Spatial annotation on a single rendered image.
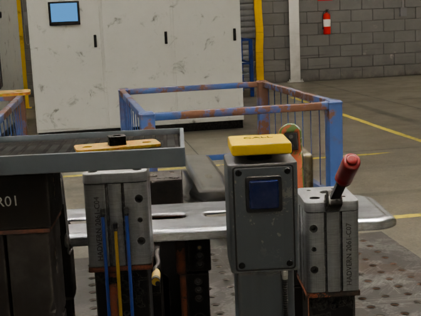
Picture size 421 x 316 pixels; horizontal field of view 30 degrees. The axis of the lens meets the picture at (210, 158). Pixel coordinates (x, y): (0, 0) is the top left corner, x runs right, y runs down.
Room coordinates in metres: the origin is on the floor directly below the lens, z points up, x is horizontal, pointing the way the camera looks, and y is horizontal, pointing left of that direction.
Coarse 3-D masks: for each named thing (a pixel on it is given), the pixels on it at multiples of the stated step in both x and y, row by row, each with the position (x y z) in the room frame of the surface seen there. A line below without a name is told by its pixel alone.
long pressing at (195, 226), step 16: (160, 208) 1.17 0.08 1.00; (176, 208) 1.17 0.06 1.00; (192, 208) 1.16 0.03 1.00; (208, 208) 1.16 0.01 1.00; (224, 208) 1.16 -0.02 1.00; (368, 208) 1.12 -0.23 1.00; (384, 208) 1.13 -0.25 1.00; (80, 224) 1.10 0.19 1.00; (160, 224) 1.08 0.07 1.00; (176, 224) 1.07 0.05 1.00; (192, 224) 1.07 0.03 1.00; (208, 224) 1.06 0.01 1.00; (224, 224) 1.05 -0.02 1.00; (368, 224) 1.04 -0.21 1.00; (384, 224) 1.04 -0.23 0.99; (80, 240) 1.03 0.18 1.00; (160, 240) 1.03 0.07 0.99; (176, 240) 1.03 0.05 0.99
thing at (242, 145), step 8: (232, 136) 0.82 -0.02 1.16; (240, 136) 0.82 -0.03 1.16; (248, 136) 0.81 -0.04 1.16; (256, 136) 0.81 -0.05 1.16; (264, 136) 0.81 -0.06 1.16; (272, 136) 0.81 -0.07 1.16; (280, 136) 0.80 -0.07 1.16; (232, 144) 0.77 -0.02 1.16; (240, 144) 0.76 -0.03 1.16; (248, 144) 0.76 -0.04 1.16; (256, 144) 0.76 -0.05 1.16; (264, 144) 0.76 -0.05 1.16; (272, 144) 0.76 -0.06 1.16; (280, 144) 0.76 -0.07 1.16; (288, 144) 0.76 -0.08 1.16; (232, 152) 0.76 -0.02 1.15; (240, 152) 0.76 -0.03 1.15; (248, 152) 0.76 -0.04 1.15; (256, 152) 0.76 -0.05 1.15; (264, 152) 0.76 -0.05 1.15; (272, 152) 0.76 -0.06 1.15; (280, 152) 0.76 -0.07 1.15; (288, 152) 0.76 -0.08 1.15; (256, 160) 0.78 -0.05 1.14
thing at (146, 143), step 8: (112, 136) 0.77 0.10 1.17; (120, 136) 0.77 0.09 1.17; (88, 144) 0.79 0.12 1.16; (96, 144) 0.78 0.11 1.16; (104, 144) 0.78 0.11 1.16; (112, 144) 0.77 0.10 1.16; (120, 144) 0.77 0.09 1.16; (128, 144) 0.77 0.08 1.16; (136, 144) 0.77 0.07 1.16; (144, 144) 0.77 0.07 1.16; (152, 144) 0.77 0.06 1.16; (160, 144) 0.77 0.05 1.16
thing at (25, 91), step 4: (0, 92) 0.77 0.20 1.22; (4, 92) 0.77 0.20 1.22; (8, 92) 0.77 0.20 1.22; (12, 92) 0.77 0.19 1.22; (16, 92) 0.76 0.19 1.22; (20, 92) 0.76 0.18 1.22; (24, 92) 0.76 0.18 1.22; (28, 92) 0.77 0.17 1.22; (0, 96) 0.76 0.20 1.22; (4, 96) 0.76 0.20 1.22; (8, 96) 0.76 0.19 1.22
